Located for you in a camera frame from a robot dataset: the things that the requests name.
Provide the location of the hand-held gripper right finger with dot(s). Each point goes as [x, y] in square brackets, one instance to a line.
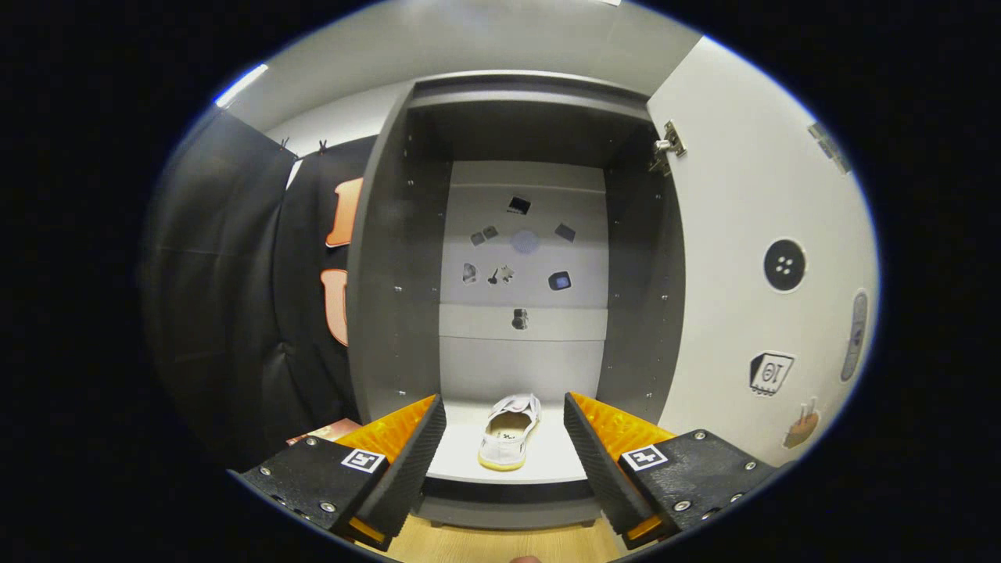
[598, 469]

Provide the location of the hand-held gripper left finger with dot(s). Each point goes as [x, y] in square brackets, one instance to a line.
[414, 469]

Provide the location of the white canvas shoe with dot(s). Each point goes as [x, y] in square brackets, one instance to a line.
[508, 438]

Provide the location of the dark grey shoe cabinet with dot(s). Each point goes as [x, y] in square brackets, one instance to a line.
[391, 274]

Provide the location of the metal door hinge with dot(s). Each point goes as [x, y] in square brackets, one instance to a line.
[669, 145]

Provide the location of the brown cover book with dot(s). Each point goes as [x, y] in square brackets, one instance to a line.
[328, 430]

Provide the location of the black backdrop cloth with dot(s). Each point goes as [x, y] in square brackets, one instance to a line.
[219, 313]

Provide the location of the narrow ceiling light strip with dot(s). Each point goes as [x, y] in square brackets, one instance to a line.
[241, 84]

